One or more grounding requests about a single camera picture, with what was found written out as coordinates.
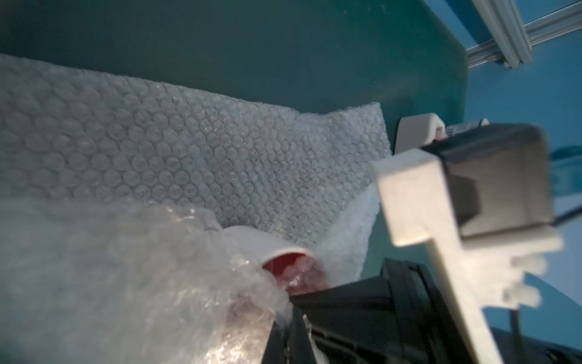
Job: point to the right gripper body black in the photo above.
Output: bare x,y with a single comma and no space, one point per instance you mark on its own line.
396,317

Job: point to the white mug red inside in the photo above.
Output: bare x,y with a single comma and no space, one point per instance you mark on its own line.
295,268

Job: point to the clear bubble wrap sheet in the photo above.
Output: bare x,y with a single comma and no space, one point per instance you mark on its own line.
121,200

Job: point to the small metal tin can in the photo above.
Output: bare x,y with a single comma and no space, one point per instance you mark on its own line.
455,129

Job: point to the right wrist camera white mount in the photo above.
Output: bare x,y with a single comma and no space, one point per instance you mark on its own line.
481,202

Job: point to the aluminium frame back bar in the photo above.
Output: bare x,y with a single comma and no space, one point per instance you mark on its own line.
512,39

